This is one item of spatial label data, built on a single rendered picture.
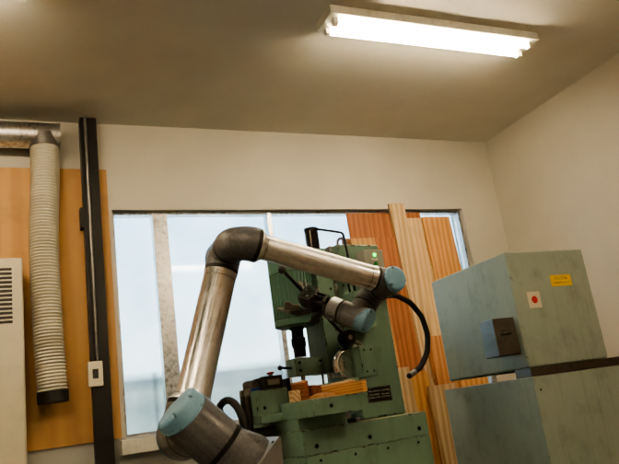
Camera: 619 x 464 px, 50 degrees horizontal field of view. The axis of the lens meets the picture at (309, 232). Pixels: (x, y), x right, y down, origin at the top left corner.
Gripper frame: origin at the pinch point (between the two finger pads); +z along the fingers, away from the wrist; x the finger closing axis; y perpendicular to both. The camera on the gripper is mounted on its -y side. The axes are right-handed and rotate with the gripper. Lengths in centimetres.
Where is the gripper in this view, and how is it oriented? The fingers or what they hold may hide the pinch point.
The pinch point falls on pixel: (287, 295)
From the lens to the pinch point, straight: 258.7
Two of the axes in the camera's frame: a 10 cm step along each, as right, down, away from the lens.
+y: -1.9, -7.4, -6.5
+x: -5.3, 6.3, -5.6
